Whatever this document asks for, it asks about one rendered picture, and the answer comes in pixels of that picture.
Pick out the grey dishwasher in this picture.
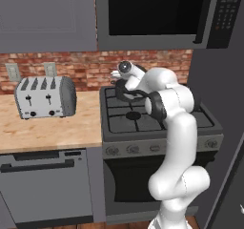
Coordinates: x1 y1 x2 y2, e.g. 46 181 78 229
0 148 94 229

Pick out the grey stove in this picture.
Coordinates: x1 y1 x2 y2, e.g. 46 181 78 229
99 84 225 225

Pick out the grey microwave door handle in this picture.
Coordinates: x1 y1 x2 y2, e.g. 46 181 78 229
193 0 222 45

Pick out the grey wall outlet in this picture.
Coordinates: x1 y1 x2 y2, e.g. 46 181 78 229
5 63 22 83
43 61 58 77

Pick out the black dishwasher handle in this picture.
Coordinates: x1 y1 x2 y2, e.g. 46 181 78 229
0 158 76 174

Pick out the grey fridge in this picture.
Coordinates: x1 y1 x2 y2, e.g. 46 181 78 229
186 0 244 229

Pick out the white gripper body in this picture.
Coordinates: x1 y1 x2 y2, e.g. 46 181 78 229
110 69 123 81

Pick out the grey stove knob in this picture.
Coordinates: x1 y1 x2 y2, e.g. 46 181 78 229
126 144 140 156
204 138 219 150
149 143 162 154
106 145 119 156

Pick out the black oven door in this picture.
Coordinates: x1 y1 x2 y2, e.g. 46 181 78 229
102 150 219 218

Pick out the grey cupboard door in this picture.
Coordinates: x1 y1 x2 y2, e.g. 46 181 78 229
0 0 98 54

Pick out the silver four-slot toaster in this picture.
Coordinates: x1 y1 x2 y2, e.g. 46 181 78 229
13 75 77 120

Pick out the grey microwave oven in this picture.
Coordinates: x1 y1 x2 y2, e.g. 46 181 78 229
94 0 240 52

